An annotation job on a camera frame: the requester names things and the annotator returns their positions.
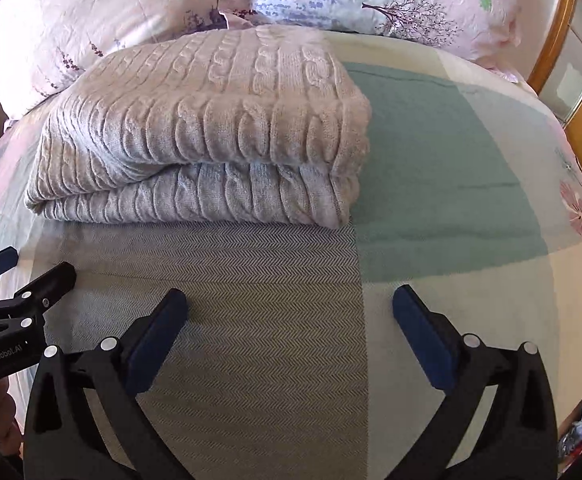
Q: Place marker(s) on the pink floral pillow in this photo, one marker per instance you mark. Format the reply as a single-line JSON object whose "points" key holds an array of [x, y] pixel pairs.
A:
{"points": [[406, 5], [96, 15]]}

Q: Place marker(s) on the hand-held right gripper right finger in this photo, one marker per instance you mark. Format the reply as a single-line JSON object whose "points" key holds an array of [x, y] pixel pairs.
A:
{"points": [[423, 332]]}

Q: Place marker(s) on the colour block bed blanket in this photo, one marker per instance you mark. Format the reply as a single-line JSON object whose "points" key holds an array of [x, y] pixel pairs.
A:
{"points": [[451, 180]]}

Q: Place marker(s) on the pale floral bed sheet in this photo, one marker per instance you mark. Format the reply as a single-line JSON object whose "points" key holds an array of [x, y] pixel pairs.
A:
{"points": [[578, 205]]}

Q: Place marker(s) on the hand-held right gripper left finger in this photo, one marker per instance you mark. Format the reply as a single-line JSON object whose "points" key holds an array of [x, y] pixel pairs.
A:
{"points": [[157, 332]]}

